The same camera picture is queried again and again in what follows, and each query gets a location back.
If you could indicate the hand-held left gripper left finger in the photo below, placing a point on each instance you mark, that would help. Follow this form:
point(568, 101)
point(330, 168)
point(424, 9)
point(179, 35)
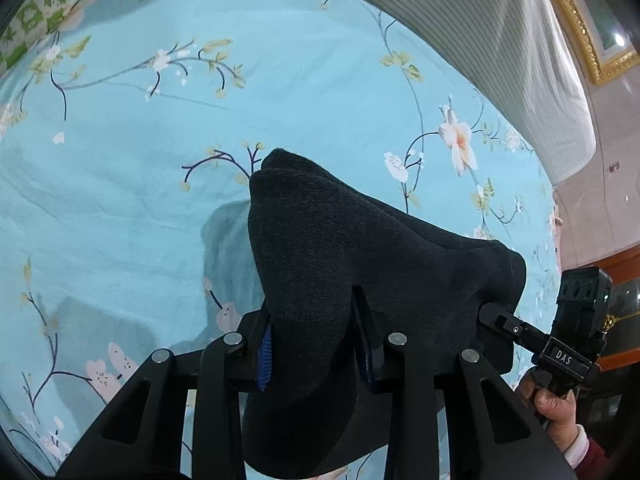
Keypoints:
point(264, 360)

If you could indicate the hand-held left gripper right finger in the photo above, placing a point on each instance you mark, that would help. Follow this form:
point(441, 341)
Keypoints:
point(364, 355)

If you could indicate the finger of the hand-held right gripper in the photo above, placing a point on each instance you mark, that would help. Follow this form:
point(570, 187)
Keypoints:
point(507, 328)

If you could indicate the black pants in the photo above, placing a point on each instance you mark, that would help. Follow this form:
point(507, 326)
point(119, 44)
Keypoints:
point(350, 260)

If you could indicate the person's right hand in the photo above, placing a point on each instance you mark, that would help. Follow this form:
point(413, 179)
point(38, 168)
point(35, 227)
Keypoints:
point(557, 412)

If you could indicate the brown wooden cabinet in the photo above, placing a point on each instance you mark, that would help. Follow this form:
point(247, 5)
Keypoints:
point(625, 265)

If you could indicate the blue floral bed sheet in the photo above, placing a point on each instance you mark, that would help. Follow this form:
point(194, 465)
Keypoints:
point(125, 185)

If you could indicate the gold framed picture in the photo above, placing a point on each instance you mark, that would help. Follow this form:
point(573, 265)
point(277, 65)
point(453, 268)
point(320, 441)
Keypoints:
point(595, 60)

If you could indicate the green patterned pillow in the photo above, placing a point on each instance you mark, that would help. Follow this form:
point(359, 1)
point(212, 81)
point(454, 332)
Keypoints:
point(30, 20)

